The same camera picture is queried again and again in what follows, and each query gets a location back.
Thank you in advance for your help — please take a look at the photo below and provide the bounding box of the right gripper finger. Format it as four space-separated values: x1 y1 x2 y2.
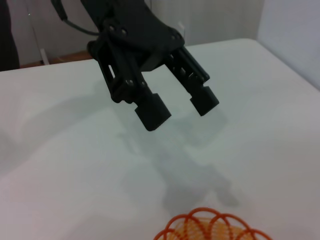
87 37 172 132
166 46 220 117

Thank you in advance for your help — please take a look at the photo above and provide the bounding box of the orange plastic wire basket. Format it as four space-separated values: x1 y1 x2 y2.
152 206 271 240

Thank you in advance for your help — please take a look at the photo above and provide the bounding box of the white stand leg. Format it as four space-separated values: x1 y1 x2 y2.
39 48 50 66

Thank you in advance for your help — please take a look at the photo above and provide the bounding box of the dark upright panel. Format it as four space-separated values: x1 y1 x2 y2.
0 0 20 73

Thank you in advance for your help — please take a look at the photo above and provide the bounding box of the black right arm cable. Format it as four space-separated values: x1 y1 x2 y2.
51 0 101 36

